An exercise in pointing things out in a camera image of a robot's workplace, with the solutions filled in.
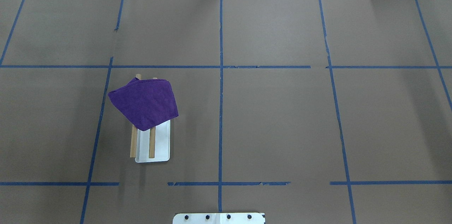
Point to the purple towel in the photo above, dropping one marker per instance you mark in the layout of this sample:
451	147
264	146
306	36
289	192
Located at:
145	103

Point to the white wooden towel rack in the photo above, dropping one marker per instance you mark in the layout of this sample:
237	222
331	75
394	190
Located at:
153	145

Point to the brown paper table cover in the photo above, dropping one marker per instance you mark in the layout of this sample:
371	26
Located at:
309	111

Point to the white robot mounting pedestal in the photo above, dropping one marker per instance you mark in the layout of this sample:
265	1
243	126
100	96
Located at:
220	218

